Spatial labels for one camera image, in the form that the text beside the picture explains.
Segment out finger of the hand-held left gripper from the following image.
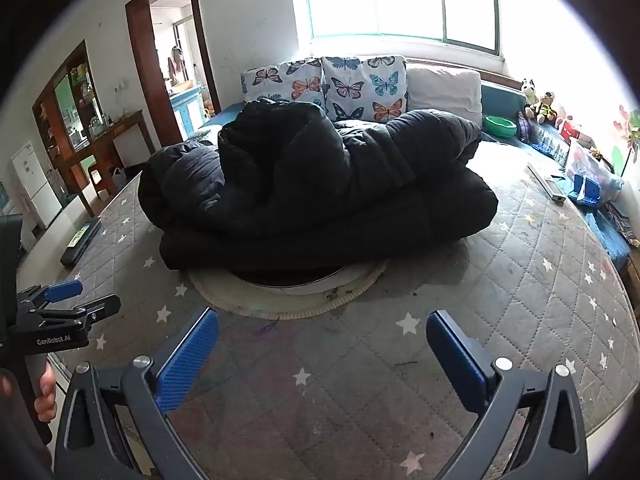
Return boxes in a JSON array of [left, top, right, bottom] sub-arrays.
[[16, 279, 84, 312], [20, 294, 122, 332]]

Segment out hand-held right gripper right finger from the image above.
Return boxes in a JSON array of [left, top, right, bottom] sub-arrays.
[[426, 310, 590, 480]]

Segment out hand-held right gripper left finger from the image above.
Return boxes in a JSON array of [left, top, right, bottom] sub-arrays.
[[54, 306, 221, 480]]

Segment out black puffer jacket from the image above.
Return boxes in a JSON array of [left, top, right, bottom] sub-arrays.
[[137, 100, 499, 273]]

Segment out person's left hand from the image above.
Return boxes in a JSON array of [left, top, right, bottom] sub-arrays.
[[32, 360, 59, 424]]

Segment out white refrigerator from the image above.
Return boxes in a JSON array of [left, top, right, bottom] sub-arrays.
[[11, 141, 63, 231]]

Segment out round table hotplate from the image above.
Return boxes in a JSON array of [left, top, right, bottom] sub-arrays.
[[187, 257, 388, 320]]

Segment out wooden glass cabinet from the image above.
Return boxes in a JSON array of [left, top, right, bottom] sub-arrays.
[[32, 40, 108, 211]]

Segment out black white patterned cushion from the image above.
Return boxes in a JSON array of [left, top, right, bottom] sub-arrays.
[[186, 127, 223, 145]]

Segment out blue plastic stand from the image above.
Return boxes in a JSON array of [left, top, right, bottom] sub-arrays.
[[572, 174, 601, 207]]

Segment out light blue cabinet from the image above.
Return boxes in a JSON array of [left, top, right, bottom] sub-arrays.
[[170, 85, 205, 133]]

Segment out blue patterned box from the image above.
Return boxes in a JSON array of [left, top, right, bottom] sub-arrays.
[[532, 122, 571, 168]]

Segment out green bowl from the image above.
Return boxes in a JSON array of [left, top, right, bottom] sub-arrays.
[[482, 115, 518, 137]]

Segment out clear plastic toy bag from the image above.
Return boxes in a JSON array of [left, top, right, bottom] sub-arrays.
[[565, 140, 626, 206]]

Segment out blue sofa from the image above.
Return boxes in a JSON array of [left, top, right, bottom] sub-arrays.
[[197, 80, 633, 266]]

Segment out brown plush toy yellow vest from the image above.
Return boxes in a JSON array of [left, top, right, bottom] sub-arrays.
[[530, 91, 558, 125]]

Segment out white pillow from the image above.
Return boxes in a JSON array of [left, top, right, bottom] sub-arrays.
[[406, 65, 483, 128]]

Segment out butterfly print pillow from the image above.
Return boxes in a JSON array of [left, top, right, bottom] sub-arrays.
[[241, 57, 328, 111], [321, 55, 408, 123]]

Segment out colourful pinwheel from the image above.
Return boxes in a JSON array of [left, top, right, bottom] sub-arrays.
[[612, 105, 640, 176]]

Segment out green framed window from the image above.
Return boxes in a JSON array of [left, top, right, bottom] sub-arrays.
[[300, 0, 502, 56]]

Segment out brown wooden door frame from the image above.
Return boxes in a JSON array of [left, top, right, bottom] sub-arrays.
[[125, 0, 222, 146]]

